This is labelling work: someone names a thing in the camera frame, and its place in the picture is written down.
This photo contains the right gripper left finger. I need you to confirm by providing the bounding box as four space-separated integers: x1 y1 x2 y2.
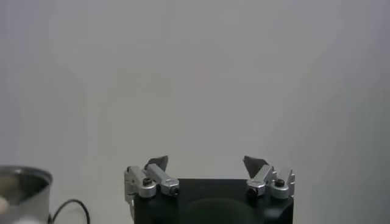
123 155 180 220

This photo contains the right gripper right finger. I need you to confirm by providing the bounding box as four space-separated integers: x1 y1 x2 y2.
243 155 296 200

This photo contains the stainless steel steamer basket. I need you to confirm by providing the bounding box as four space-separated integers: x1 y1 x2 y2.
0 165 54 224

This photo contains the white electric cooker base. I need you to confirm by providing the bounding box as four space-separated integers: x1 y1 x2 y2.
0 196 46 224

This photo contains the black cooker power cable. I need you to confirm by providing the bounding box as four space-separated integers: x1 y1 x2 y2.
48 198 91 224

